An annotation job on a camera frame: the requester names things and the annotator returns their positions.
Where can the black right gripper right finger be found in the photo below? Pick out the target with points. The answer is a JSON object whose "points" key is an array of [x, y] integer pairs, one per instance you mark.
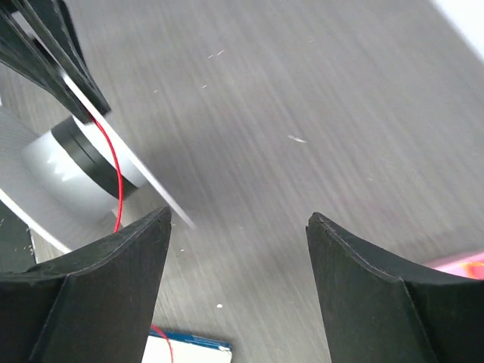
{"points": [[379, 307]]}

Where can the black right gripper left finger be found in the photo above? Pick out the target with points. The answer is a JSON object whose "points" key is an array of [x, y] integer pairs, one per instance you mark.
{"points": [[95, 304]]}

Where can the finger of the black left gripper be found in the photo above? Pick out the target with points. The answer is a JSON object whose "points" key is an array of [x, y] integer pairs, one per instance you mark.
{"points": [[19, 52], [55, 36]]}

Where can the white perforated cable spool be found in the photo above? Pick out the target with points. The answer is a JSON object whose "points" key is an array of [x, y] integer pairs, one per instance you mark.
{"points": [[66, 183]]}

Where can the razor blister package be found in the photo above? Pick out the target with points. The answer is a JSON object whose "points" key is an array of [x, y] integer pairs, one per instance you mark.
{"points": [[170, 347]]}

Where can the pink open box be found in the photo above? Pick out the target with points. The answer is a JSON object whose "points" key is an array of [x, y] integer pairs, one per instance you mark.
{"points": [[467, 266]]}

